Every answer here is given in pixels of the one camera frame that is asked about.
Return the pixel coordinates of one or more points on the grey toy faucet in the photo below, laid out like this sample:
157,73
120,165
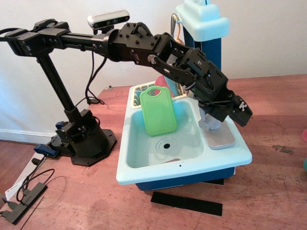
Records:
217,133

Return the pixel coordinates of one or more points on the green plastic cutting board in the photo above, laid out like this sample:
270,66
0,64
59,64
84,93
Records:
158,111

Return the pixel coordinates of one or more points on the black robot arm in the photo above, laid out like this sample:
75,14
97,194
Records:
82,138

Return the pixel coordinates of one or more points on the teal object at edge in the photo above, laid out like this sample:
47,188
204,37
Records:
305,165

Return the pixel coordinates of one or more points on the grey depth camera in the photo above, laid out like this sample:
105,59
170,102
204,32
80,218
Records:
108,19

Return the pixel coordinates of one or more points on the black usb hub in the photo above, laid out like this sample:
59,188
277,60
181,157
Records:
18,210

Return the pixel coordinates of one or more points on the white paper sheet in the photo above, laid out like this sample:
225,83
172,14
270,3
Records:
27,172

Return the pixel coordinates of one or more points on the blue toy kitchen tower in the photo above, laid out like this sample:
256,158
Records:
204,28

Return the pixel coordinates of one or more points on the hanging orange utensil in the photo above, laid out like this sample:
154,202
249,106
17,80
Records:
177,38

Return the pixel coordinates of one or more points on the red toy plate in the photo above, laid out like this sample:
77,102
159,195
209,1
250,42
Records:
160,81

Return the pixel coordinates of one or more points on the blue clamp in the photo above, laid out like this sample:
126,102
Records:
45,150

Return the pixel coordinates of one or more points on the light blue toy sink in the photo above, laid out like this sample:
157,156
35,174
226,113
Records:
175,159

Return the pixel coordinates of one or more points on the pink object at edge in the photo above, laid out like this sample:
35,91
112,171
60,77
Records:
304,135

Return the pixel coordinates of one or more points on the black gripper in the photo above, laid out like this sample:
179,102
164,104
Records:
210,89

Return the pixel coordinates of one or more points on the hanging grey utensil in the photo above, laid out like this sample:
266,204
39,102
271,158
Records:
173,23

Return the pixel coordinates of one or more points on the black velcro strip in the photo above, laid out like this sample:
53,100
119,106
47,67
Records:
193,204

